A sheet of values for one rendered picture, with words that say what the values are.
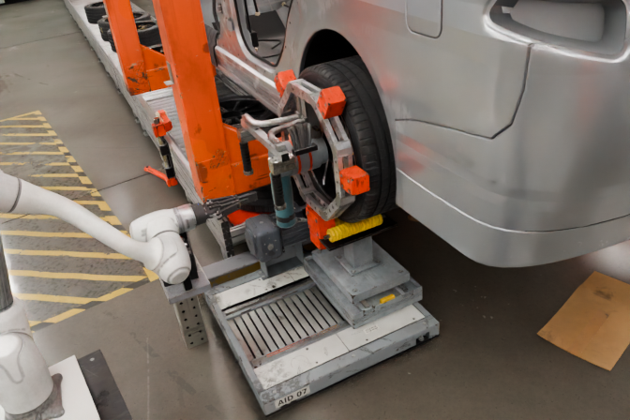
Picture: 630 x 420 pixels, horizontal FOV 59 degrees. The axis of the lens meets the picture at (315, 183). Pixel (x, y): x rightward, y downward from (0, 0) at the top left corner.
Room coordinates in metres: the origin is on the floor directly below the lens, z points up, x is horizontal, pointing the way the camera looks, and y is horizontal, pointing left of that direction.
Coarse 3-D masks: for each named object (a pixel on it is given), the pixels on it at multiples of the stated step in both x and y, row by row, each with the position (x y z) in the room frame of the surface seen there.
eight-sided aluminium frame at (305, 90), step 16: (304, 80) 2.13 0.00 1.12; (288, 96) 2.15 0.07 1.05; (304, 96) 2.00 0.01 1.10; (288, 112) 2.25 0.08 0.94; (320, 112) 1.89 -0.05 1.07; (336, 128) 1.88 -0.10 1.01; (336, 144) 1.80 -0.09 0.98; (336, 160) 1.81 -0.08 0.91; (304, 176) 2.20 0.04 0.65; (336, 176) 1.81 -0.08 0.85; (304, 192) 2.12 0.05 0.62; (336, 192) 1.82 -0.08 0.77; (320, 208) 1.97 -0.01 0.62; (336, 208) 1.83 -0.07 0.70
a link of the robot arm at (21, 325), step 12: (0, 240) 1.47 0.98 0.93; (0, 252) 1.46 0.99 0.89; (0, 264) 1.45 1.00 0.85; (0, 276) 1.44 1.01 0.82; (0, 288) 1.43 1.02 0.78; (0, 300) 1.42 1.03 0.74; (12, 300) 1.46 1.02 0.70; (0, 312) 1.41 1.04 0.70; (12, 312) 1.43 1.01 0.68; (24, 312) 1.47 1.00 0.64; (0, 324) 1.39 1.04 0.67; (12, 324) 1.40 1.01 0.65; (24, 324) 1.43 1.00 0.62
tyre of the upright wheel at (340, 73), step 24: (312, 72) 2.11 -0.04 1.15; (336, 72) 2.01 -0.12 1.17; (360, 72) 2.02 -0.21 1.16; (360, 96) 1.90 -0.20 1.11; (360, 120) 1.83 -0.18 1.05; (384, 120) 1.86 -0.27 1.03; (360, 144) 1.80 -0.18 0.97; (384, 144) 1.81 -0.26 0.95; (384, 168) 1.79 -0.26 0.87; (384, 192) 1.80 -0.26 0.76; (360, 216) 1.84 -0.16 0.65
